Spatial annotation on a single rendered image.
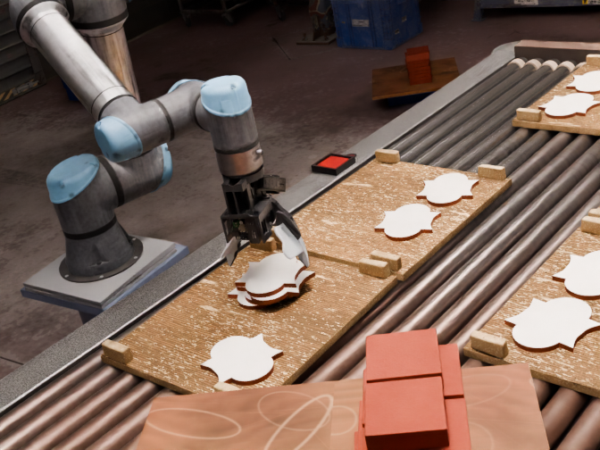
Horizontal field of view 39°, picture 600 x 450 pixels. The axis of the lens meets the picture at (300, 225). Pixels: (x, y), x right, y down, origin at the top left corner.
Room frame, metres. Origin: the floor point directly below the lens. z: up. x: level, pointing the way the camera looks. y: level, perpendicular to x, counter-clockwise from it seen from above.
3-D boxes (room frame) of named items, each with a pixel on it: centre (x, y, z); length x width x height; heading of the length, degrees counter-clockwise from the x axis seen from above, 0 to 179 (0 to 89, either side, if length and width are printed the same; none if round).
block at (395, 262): (1.35, -0.14, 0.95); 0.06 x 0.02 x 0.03; 45
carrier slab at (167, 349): (1.28, 0.12, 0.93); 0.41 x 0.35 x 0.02; 137
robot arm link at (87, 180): (1.70, 0.44, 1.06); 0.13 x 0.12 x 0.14; 121
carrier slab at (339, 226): (1.58, -0.18, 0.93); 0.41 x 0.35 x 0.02; 135
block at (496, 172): (1.62, -0.42, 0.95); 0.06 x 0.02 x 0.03; 45
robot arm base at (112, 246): (1.70, 0.45, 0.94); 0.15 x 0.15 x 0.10
